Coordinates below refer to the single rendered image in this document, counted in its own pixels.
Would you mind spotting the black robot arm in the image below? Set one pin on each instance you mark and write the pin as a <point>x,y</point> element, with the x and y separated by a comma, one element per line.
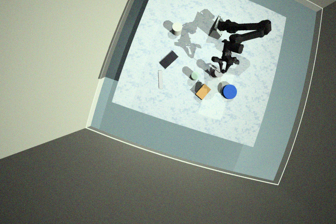
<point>234,44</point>

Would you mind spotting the blue cylinder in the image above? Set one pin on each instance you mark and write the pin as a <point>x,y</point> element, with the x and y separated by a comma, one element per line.
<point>229,91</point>

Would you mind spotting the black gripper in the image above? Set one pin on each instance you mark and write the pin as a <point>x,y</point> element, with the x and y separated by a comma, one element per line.
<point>220,61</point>

